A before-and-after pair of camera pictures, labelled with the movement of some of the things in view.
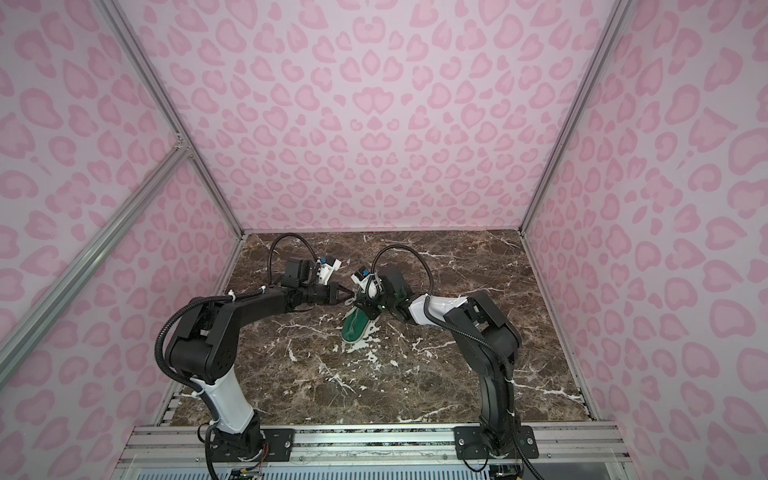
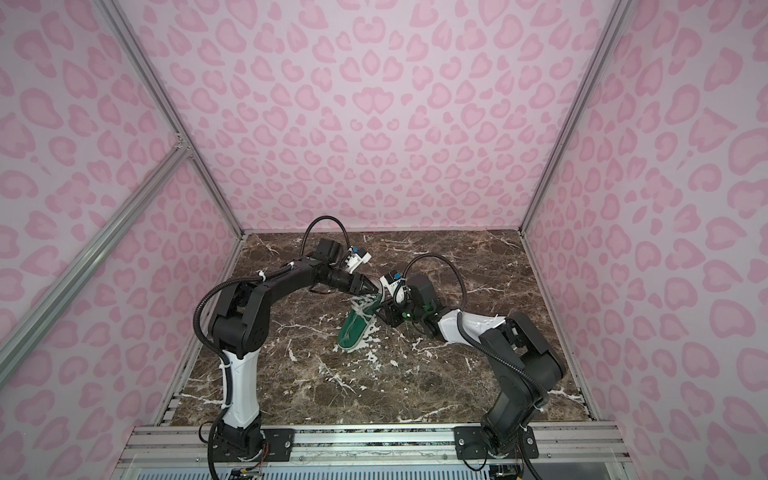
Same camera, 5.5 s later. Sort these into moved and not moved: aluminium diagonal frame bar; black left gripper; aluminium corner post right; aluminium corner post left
Moved: black left gripper
Not moved: aluminium diagonal frame bar; aluminium corner post right; aluminium corner post left
